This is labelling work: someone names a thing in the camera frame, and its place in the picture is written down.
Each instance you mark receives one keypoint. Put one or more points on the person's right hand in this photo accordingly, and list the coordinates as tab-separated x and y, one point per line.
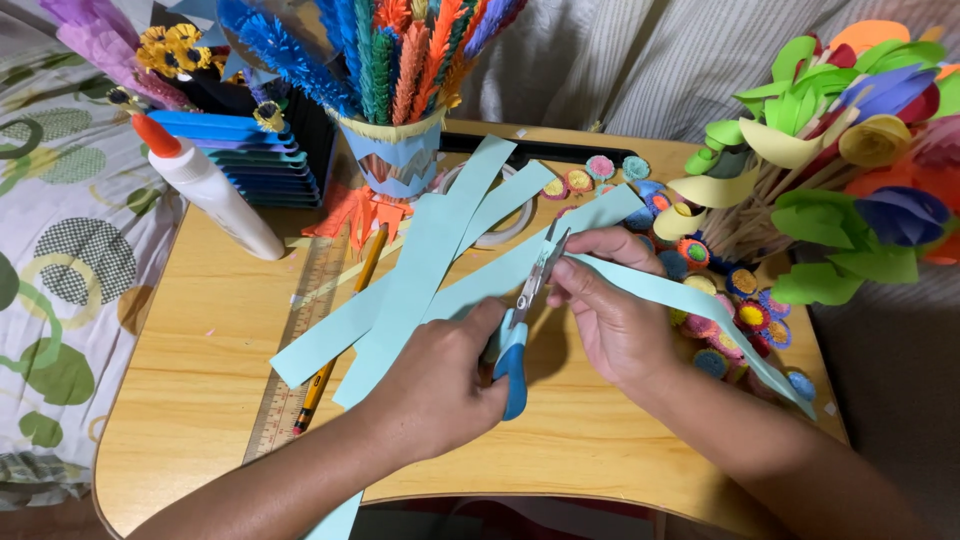
626	334

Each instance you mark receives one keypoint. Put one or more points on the person's left hand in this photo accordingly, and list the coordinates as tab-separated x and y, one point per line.
431	379

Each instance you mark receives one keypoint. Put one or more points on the curved light blue paper strip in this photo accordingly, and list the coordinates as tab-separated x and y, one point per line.
720	315

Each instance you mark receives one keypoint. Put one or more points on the pile of small quilled flowers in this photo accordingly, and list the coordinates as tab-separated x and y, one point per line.
720	315

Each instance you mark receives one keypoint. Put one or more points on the yellow pencil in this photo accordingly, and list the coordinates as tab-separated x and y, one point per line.
330	371

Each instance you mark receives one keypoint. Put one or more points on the narrow light blue paper strip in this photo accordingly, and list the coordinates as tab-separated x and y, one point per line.
330	345

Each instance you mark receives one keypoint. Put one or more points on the wide light blue paper strip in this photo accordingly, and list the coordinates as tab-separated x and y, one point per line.
427	262

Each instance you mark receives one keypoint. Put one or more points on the long light blue paper strip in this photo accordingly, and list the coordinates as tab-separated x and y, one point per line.
517	262

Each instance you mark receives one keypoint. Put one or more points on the pale yellow paper strip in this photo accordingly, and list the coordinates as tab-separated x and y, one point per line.
337	281

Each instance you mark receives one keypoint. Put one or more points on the wooden ruler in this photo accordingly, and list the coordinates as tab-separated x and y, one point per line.
296	352

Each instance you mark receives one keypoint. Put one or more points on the clear tape roll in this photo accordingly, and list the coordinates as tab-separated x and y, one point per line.
517	225

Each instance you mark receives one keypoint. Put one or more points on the orange fringed paper scrap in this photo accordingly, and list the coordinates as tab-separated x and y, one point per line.
345	210

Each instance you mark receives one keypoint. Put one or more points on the blue paper covered cup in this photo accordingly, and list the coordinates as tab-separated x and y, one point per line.
394	154

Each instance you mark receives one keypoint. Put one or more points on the bouquet of paper stick flowers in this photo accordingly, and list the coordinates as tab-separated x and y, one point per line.
840	165

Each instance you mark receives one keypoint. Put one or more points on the white striped fabric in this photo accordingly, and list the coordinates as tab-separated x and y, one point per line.
652	60

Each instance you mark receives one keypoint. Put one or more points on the white glue bottle orange cap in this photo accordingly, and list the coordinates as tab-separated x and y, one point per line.
214	195

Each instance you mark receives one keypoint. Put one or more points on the bunch of colourful paper feathers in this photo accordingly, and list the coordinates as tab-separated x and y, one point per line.
390	56

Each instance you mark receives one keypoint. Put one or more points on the patterned bedsheet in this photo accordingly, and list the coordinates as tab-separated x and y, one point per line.
67	262

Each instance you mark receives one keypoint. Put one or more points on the yellow paper sunflowers bunch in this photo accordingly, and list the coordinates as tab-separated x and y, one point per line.
174	49

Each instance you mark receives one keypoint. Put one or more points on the purple tissue paper flowers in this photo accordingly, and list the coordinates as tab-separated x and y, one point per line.
105	45

